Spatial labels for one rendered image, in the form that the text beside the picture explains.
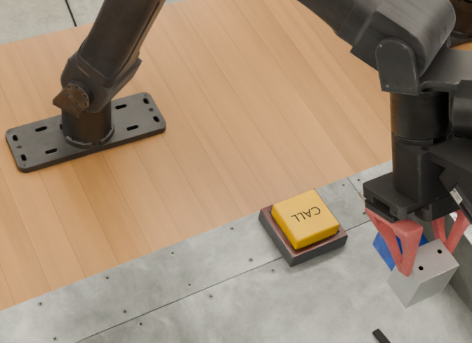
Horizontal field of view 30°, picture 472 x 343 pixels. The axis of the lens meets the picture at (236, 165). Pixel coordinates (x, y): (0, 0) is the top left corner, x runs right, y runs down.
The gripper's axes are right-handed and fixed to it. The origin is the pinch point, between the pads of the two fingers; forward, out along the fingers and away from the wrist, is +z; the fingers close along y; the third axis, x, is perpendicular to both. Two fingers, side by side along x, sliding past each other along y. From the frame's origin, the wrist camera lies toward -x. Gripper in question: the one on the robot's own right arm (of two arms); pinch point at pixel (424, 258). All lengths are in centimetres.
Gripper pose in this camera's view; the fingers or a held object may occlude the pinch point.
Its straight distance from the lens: 92.3
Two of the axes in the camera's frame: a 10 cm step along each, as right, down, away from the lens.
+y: 8.7, -3.1, 3.9
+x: -4.8, -3.5, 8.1
